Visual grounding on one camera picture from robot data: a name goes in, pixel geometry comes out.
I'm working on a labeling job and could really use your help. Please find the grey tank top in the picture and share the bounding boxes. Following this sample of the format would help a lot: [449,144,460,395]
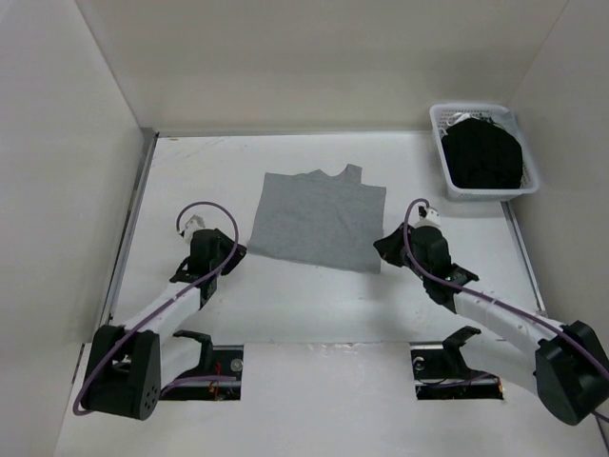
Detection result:
[248,164,386,274]

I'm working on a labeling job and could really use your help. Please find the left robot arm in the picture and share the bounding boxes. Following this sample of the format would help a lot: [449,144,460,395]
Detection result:
[72,228,247,421]

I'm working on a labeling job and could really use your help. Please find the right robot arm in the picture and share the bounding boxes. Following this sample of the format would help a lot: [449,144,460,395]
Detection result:
[373,224,608,426]

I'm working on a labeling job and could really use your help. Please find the black tank top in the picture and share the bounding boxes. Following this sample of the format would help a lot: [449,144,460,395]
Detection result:
[442,118,523,189]

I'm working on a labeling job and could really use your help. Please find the white tank top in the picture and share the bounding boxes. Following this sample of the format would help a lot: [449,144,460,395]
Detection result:
[445,111,478,128]

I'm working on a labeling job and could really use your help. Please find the white plastic basket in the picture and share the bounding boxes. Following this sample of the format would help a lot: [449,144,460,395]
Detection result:
[429,102,540,201]

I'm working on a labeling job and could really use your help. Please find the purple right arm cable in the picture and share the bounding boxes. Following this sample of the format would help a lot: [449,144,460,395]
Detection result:
[403,198,609,423]

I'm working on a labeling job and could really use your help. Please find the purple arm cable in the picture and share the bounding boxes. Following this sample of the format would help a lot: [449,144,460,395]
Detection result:
[71,201,240,416]
[403,198,609,423]

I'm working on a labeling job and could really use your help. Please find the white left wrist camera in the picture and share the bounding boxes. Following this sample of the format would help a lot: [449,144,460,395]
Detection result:
[180,214,206,244]

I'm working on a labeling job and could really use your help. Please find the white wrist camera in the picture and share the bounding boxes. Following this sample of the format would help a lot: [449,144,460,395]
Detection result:
[413,205,442,229]
[180,214,206,244]

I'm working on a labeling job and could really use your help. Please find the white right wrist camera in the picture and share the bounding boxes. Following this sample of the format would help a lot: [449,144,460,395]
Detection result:
[413,205,442,229]

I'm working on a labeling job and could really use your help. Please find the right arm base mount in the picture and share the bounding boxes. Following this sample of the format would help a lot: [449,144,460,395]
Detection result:
[410,326,503,401]

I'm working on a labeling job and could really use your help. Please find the left aluminium table rail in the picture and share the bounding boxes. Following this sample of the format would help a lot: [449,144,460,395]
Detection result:
[92,128,159,333]

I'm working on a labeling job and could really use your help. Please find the aluminium table rail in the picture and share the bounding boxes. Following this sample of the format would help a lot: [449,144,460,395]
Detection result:
[92,128,159,333]
[501,202,547,316]

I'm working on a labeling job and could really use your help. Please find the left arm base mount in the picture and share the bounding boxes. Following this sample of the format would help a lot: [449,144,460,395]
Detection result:
[160,329,245,401]

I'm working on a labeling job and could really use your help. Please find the right aluminium table rail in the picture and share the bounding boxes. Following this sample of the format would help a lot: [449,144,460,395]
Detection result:
[501,202,547,316]

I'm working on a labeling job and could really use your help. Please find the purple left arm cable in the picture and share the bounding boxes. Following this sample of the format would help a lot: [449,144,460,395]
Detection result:
[71,201,240,416]

